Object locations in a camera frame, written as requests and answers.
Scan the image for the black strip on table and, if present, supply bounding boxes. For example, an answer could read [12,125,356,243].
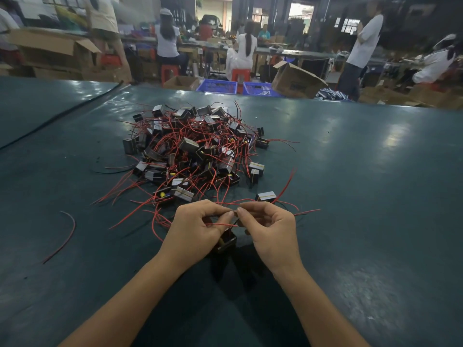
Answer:
[0,80,124,151]

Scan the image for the small black transformer red wires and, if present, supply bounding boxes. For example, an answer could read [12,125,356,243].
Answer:
[203,199,322,254]

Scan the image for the pile of black wired transformers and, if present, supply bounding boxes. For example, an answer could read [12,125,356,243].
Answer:
[91,100,301,242]

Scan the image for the tilted cardboard box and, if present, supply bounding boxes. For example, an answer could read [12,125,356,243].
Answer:
[271,61,328,100]

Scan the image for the flat cardboard boxes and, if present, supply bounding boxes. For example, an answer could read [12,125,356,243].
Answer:
[357,84,463,111]

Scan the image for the large open cardboard box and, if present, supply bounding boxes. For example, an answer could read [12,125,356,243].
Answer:
[8,27,102,82]

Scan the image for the person's left forearm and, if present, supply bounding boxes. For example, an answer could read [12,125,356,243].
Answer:
[58,249,192,347]

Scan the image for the loose red wire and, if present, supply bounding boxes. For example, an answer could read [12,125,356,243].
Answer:
[42,211,76,265]

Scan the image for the blue plastic crate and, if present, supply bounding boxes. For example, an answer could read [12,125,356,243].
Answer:
[243,81,285,97]
[196,79,238,94]

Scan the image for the person's right hand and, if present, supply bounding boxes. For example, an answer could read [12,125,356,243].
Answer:
[236,201,304,278]

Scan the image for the red plastic stool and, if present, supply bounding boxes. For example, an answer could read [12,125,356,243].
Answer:
[161,64,180,84]
[231,68,251,94]

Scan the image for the heap of black parts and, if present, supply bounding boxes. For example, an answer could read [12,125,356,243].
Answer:
[314,88,351,102]

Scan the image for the person's right forearm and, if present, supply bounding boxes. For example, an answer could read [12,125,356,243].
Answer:
[274,265,371,347]

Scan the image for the small open cardboard box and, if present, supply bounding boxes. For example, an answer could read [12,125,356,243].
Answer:
[162,75,200,92]

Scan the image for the long work table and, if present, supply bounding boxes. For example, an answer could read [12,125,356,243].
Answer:
[121,34,413,67]

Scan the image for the person's left hand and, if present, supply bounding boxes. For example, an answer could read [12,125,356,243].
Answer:
[158,199,236,272]

